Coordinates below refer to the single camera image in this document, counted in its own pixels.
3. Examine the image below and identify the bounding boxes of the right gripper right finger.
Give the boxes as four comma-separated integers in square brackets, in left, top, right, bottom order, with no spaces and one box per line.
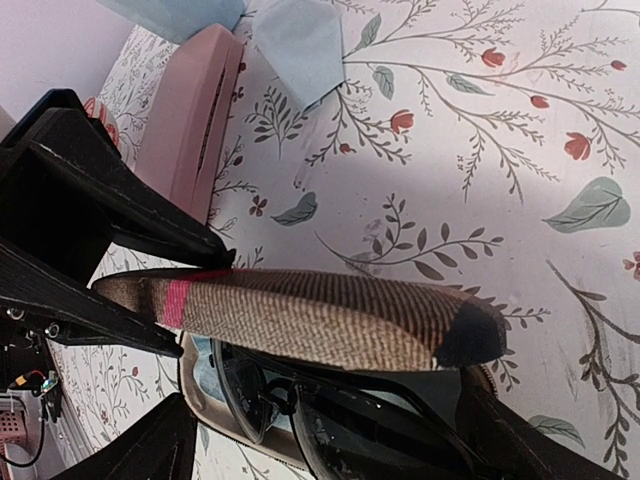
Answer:
[456,366,618,480]

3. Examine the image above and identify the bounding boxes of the small blue cloth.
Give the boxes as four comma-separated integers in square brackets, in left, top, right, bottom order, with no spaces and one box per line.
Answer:
[252,0,345,110]

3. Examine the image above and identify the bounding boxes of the light blue cleaning cloth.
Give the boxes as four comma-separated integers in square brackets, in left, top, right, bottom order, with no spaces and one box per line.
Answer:
[191,335,226,403]

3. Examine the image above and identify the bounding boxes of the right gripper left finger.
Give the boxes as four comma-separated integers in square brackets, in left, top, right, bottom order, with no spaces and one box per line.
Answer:
[54,393,197,480]

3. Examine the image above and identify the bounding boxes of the black frame glasses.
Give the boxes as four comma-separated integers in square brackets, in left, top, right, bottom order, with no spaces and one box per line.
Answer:
[211,340,480,479]

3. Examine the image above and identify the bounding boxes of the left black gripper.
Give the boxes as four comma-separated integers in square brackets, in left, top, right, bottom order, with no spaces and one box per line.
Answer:
[1,89,235,358]

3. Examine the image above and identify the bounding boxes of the brown plaid glasses case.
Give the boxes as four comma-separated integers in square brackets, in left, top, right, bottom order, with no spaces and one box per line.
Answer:
[92,267,507,461]

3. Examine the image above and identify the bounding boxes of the red patterned bowl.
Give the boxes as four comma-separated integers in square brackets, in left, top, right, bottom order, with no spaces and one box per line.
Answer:
[83,96,121,152]

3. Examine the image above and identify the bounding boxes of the pink glasses case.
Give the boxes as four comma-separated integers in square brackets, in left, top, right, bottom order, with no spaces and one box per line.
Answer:
[134,24,243,224]

